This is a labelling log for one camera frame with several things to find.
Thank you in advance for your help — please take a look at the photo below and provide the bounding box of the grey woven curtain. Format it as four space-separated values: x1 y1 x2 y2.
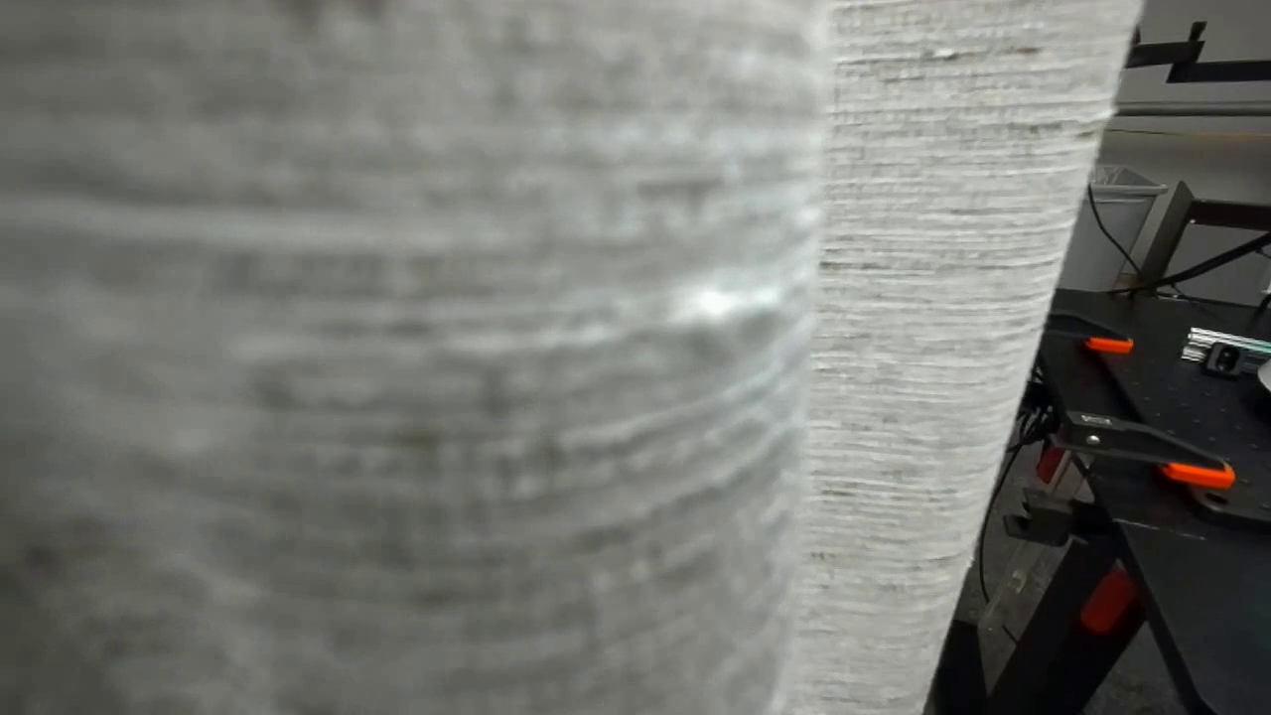
0 0 1154 715

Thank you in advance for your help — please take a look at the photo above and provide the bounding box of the red clamp part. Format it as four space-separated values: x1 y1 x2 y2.
1032 439 1073 488

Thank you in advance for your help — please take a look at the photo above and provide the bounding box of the grey box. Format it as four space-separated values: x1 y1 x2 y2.
1065 159 1200 297

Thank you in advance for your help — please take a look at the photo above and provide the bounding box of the orange clamp under table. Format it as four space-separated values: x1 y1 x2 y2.
1078 563 1146 641

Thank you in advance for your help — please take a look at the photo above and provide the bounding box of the small orange clamp handle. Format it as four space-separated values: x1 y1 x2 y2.
1081 329 1140 362

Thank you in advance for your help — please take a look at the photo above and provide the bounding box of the black hanging cable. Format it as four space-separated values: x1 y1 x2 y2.
1081 179 1159 289

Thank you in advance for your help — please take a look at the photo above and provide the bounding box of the black clamp with orange handle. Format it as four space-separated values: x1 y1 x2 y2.
1052 406 1244 497

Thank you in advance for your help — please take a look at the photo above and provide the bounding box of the black metal bracket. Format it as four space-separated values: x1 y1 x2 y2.
1124 16 1271 88

